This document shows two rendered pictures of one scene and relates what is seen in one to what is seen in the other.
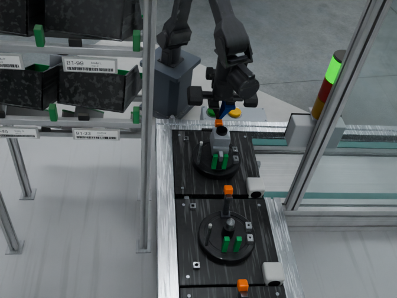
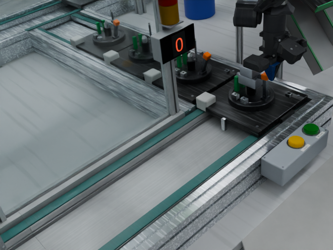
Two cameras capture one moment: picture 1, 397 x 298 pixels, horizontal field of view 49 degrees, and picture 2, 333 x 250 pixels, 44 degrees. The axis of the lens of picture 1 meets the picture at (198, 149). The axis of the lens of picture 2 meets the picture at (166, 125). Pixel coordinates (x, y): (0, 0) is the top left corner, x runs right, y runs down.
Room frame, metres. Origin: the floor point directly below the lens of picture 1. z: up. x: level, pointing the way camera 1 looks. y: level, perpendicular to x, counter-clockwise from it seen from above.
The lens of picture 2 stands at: (1.66, -0.78, 1.68)
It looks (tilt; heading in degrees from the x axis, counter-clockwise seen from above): 36 degrees down; 153
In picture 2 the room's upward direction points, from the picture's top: 8 degrees counter-clockwise
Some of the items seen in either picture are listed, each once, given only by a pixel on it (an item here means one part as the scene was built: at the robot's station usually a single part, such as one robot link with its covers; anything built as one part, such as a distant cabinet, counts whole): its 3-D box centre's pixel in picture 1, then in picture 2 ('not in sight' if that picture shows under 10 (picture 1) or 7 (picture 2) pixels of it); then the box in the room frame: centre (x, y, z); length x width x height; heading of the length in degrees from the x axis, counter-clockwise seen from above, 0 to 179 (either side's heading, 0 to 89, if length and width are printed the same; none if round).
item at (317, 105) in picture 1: (325, 106); (169, 12); (0.76, -0.26, 1.28); 0.05 x 0.05 x 0.05
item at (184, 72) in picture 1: (169, 84); not in sight; (1.17, 0.13, 0.96); 0.15 x 0.15 x 0.20; 65
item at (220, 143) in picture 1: (220, 141); (248, 72); (0.83, -0.06, 1.06); 0.08 x 0.04 x 0.07; 10
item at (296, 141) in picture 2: (234, 113); (296, 142); (1.07, -0.10, 0.96); 0.04 x 0.04 x 0.02
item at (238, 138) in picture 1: (215, 162); (250, 101); (0.84, -0.05, 0.96); 0.24 x 0.24 x 0.02; 10
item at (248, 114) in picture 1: (233, 120); (295, 151); (1.07, -0.10, 0.93); 0.21 x 0.07 x 0.06; 100
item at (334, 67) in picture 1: (341, 68); not in sight; (0.76, -0.26, 1.38); 0.05 x 0.05 x 0.05
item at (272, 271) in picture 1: (228, 229); (191, 63); (0.59, -0.10, 1.01); 0.24 x 0.24 x 0.13; 10
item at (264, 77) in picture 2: (217, 133); (263, 84); (0.89, -0.05, 1.04); 0.04 x 0.02 x 0.08; 10
